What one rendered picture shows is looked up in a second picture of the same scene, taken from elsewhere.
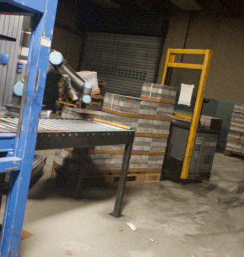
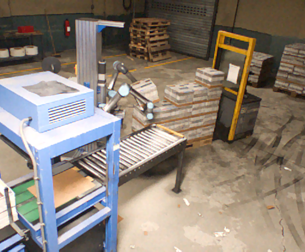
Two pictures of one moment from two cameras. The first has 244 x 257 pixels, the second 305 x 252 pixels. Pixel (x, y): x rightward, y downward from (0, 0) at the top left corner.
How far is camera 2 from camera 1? 1.34 m
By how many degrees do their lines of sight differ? 21
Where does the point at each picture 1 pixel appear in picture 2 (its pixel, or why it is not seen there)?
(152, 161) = (205, 131)
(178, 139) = (227, 107)
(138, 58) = not seen: outside the picture
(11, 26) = (88, 62)
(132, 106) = (186, 98)
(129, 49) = not seen: outside the picture
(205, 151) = (248, 116)
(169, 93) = (217, 79)
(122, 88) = (185, 23)
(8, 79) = not seen: hidden behind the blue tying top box
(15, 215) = (111, 234)
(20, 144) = (108, 201)
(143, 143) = (197, 120)
